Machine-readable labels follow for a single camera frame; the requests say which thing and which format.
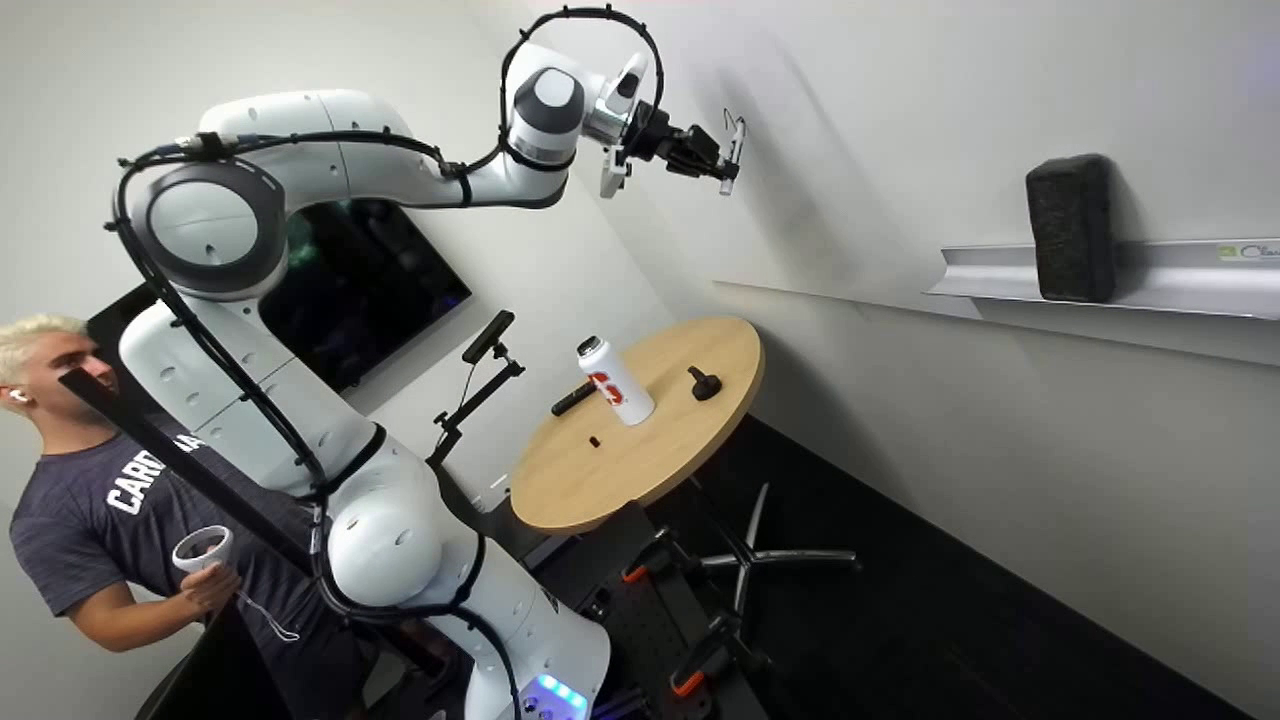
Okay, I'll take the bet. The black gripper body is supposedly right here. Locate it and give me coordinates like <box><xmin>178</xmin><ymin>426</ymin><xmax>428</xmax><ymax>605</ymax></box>
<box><xmin>626</xmin><ymin>105</ymin><xmax>708</xmax><ymax>175</ymax></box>

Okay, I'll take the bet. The white black dry-erase marker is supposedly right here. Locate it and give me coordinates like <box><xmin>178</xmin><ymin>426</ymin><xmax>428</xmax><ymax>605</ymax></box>
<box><xmin>722</xmin><ymin>111</ymin><xmax>748</xmax><ymax>195</ymax></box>

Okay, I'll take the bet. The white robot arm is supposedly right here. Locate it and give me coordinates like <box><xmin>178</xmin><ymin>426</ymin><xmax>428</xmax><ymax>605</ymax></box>
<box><xmin>114</xmin><ymin>49</ymin><xmax>739</xmax><ymax>720</ymax></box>

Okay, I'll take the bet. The white whiteboard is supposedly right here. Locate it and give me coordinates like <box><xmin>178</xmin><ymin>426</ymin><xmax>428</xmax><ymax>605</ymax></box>
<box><xmin>541</xmin><ymin>0</ymin><xmax>1280</xmax><ymax>312</ymax></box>

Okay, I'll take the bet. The black whiteboard eraser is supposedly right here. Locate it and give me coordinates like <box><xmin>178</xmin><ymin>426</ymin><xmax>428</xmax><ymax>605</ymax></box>
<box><xmin>1026</xmin><ymin>154</ymin><xmax>1122</xmax><ymax>300</ymax></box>

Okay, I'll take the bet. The metal whiteboard tray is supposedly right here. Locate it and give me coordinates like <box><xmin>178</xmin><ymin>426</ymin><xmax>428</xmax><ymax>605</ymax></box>
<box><xmin>933</xmin><ymin>241</ymin><xmax>1280</xmax><ymax>320</ymax></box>

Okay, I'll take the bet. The black bottle lid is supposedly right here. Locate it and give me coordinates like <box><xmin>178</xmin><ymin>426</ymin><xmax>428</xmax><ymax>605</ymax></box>
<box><xmin>690</xmin><ymin>365</ymin><xmax>724</xmax><ymax>399</ymax></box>

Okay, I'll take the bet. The white metal water bottle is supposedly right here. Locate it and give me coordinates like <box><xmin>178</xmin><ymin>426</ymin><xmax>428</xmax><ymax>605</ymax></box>
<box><xmin>577</xmin><ymin>337</ymin><xmax>651</xmax><ymax>426</ymax></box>

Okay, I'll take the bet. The round wooden table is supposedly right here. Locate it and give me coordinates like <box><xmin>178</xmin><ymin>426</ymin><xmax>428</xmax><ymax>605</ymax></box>
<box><xmin>514</xmin><ymin>316</ymin><xmax>764</xmax><ymax>533</ymax></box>

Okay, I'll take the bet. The black monitor screen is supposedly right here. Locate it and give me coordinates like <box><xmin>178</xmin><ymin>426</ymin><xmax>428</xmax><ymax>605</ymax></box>
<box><xmin>89</xmin><ymin>201</ymin><xmax>467</xmax><ymax>393</ymax></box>

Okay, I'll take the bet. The chrome chair base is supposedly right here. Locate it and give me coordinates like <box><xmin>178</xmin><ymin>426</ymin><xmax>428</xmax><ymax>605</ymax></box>
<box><xmin>693</xmin><ymin>484</ymin><xmax>862</xmax><ymax>646</ymax></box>

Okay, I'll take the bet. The orange black clamp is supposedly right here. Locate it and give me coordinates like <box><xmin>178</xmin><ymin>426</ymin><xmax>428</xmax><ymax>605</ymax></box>
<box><xmin>668</xmin><ymin>615</ymin><xmax>743</xmax><ymax>700</ymax></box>
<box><xmin>622</xmin><ymin>527</ymin><xmax>673</xmax><ymax>582</ymax></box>

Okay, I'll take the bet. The orange black lower clamp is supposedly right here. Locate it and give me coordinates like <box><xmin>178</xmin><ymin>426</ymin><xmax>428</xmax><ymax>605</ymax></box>
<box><xmin>668</xmin><ymin>615</ymin><xmax>743</xmax><ymax>700</ymax></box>

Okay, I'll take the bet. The white handheld controller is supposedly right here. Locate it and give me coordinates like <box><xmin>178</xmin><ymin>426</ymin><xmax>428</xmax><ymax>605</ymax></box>
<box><xmin>174</xmin><ymin>522</ymin><xmax>234</xmax><ymax>571</ymax></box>

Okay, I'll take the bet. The person in grey shirt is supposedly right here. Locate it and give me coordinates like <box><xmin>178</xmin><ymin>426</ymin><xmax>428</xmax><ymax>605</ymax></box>
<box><xmin>0</xmin><ymin>316</ymin><xmax>369</xmax><ymax>720</ymax></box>

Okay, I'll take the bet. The black camera on stand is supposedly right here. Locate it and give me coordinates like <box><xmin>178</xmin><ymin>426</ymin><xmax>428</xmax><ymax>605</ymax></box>
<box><xmin>421</xmin><ymin>308</ymin><xmax>527</xmax><ymax>473</ymax></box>

